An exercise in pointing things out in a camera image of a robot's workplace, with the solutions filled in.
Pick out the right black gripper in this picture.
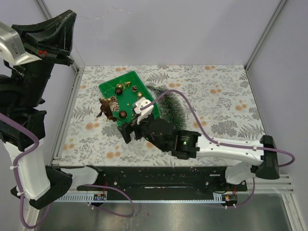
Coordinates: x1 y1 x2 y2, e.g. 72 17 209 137
117 111 168 152

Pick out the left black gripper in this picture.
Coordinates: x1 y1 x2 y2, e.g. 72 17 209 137
10 7 76 106

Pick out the brown ribbon pinecone ornament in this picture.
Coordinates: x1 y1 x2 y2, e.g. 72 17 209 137
96 96 120 122

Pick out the green plastic tray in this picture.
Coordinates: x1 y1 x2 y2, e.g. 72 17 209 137
99 71 154 126

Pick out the small green christmas tree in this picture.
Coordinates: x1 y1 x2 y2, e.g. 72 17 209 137
157 93 187 129

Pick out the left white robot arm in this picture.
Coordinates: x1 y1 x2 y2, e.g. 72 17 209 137
0 10 104 209

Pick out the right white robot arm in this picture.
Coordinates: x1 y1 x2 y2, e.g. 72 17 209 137
118 116 280 191

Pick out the dark brown ball ornament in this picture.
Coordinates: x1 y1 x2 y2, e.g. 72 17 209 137
115 87 123 95

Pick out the small pinecone ornament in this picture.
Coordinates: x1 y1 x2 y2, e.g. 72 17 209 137
131 86 138 92

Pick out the gold bell green ornament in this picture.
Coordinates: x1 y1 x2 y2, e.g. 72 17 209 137
116 81 131 89

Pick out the floral patterned table mat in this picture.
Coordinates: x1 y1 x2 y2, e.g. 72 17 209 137
60 64 265 166

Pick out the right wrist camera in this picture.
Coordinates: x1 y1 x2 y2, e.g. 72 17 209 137
133 97 154 125

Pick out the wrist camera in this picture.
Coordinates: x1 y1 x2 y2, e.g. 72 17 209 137
0 22 41 65
133 97 154 125

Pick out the left aluminium frame post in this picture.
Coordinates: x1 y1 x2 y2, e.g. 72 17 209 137
34 0 81 73

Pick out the aluminium frame post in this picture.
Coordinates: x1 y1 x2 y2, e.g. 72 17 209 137
34 0 81 73
245 0 289 69

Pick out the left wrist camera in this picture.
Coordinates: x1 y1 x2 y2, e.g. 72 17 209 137
0 22 41 65

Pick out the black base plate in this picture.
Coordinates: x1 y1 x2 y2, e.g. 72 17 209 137
77 165 247 192

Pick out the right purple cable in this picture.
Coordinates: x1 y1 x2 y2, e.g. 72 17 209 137
141 89 295 209

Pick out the white slotted cable duct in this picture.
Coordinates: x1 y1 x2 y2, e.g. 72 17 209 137
56 189 232 204

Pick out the right aluminium frame post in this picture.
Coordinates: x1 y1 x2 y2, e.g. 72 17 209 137
245 0 289 69

